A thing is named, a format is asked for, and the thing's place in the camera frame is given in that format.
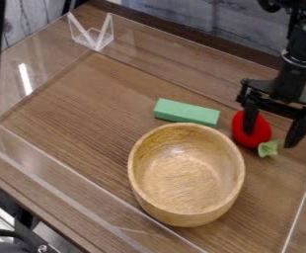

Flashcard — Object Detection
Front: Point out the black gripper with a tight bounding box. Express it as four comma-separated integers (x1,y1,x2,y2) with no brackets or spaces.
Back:
237,79,306,148

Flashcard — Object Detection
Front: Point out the red plush strawberry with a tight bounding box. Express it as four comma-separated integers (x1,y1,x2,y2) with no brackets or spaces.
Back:
232,111,280,158

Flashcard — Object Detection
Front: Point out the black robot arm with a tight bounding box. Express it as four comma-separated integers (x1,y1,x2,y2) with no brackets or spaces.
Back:
237,0,306,148

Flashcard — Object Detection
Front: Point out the green foam block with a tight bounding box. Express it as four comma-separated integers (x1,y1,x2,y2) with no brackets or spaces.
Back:
153,98,221,127

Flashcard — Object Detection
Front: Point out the wooden bowl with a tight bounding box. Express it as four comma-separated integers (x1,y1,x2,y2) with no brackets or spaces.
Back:
129,123,246,227

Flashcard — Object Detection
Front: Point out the clear acrylic corner bracket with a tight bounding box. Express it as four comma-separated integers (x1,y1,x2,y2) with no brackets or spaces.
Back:
67,12,115,51

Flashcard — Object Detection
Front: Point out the clear acrylic tray wall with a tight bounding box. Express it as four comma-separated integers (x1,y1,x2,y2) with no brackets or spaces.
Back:
0,125,208,253

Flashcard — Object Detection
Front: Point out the black cable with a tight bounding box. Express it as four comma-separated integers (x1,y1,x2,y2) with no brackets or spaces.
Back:
0,228,30,253

